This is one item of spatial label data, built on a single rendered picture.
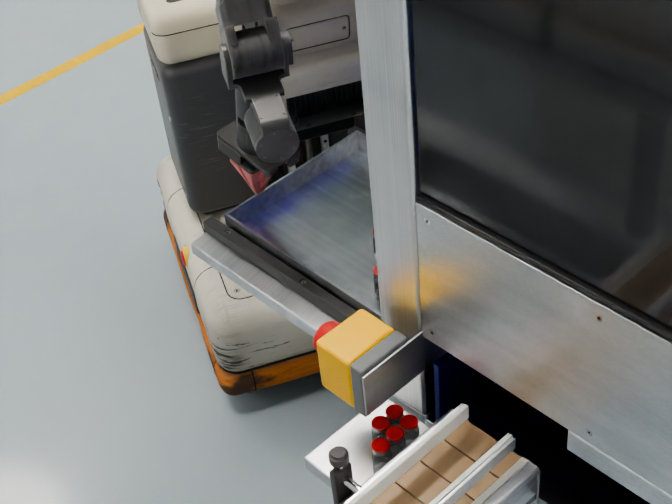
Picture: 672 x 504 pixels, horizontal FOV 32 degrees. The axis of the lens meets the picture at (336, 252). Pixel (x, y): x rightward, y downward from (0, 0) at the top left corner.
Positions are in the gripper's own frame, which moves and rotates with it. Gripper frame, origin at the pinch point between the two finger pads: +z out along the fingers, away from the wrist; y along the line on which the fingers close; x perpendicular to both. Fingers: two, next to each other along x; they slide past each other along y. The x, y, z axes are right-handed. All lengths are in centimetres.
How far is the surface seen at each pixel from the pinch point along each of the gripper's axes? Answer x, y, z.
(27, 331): -4, -81, 110
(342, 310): -7.8, 24.5, -1.9
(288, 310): -11.1, 17.9, 1.5
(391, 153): -12, 34, -39
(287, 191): 5.0, 0.5, 4.0
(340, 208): 7.8, 8.6, 3.2
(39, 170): 35, -134, 121
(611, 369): -13, 62, -33
